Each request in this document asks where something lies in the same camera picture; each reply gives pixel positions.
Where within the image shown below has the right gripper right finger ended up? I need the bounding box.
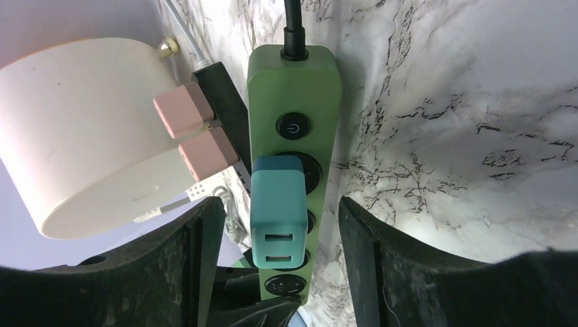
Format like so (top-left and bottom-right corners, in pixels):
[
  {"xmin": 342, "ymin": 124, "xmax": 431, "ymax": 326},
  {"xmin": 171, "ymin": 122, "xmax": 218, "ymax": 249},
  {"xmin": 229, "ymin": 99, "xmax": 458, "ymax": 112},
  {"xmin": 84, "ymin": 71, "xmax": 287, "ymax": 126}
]
[{"xmin": 338, "ymin": 197, "xmax": 577, "ymax": 326}]

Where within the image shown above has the teal USB plug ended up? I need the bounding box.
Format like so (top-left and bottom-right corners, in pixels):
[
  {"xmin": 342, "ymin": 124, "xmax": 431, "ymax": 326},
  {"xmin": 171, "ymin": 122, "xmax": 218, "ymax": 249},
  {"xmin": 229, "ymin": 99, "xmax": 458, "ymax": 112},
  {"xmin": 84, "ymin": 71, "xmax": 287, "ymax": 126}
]
[{"xmin": 250, "ymin": 155, "xmax": 308, "ymax": 269}]

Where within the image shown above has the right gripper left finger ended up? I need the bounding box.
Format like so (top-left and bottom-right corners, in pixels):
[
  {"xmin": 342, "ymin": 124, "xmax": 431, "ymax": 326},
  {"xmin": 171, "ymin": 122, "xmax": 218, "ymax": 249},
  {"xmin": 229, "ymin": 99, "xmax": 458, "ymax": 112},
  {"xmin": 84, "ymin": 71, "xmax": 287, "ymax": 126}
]
[{"xmin": 1, "ymin": 197, "xmax": 224, "ymax": 326}]

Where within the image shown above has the pink USB plug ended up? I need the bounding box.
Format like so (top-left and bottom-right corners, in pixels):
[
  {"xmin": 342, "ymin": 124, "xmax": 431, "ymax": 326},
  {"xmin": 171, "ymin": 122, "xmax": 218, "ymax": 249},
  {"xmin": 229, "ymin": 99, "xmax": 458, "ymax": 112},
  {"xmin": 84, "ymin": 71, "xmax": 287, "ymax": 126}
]
[
  {"xmin": 153, "ymin": 82, "xmax": 215, "ymax": 139},
  {"xmin": 179, "ymin": 127, "xmax": 239, "ymax": 182}
]

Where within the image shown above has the black strip with pink plugs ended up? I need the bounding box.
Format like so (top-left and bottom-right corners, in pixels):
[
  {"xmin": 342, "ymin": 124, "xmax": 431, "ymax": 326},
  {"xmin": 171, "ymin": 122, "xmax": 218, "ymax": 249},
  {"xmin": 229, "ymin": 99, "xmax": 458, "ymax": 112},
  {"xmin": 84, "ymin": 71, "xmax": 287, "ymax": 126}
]
[{"xmin": 192, "ymin": 61, "xmax": 252, "ymax": 194}]

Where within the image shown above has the cream cylindrical container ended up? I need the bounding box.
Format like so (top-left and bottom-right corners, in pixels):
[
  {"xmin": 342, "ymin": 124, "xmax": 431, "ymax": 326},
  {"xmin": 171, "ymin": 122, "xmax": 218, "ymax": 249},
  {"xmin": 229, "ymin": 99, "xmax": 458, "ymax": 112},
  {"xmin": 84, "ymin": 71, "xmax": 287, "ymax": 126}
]
[{"xmin": 1, "ymin": 37, "xmax": 194, "ymax": 240}]

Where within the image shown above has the black power cable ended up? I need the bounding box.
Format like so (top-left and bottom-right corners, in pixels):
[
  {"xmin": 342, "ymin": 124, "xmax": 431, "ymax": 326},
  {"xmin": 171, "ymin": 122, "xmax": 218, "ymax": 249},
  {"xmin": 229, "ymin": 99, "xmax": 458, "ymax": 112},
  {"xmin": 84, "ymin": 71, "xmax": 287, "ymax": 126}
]
[{"xmin": 280, "ymin": 0, "xmax": 309, "ymax": 62}]

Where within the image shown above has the grey coiled cable left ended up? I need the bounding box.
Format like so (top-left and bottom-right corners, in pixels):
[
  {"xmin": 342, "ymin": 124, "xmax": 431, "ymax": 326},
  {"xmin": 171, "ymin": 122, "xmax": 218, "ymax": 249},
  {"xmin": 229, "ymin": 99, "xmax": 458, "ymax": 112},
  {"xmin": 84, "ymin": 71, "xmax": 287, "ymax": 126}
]
[{"xmin": 133, "ymin": 178, "xmax": 252, "ymax": 251}]

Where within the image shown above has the green power strip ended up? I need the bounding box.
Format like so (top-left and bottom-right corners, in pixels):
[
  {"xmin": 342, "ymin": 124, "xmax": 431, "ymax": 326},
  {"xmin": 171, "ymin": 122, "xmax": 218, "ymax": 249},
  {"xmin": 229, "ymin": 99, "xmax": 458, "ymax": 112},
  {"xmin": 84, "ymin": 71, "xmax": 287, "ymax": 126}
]
[{"xmin": 247, "ymin": 44, "xmax": 343, "ymax": 303}]

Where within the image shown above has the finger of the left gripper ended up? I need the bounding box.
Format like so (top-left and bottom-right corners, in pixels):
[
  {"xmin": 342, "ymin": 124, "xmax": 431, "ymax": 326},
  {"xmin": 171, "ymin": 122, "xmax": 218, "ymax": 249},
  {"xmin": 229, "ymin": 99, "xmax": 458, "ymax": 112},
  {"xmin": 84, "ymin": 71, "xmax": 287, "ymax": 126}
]
[{"xmin": 205, "ymin": 266, "xmax": 301, "ymax": 327}]

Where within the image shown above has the grey cable right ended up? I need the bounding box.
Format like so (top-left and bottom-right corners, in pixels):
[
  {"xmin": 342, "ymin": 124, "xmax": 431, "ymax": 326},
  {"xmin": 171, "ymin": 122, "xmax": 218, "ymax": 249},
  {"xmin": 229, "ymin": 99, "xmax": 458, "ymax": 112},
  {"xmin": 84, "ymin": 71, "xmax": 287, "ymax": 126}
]
[{"xmin": 162, "ymin": 0, "xmax": 213, "ymax": 69}]

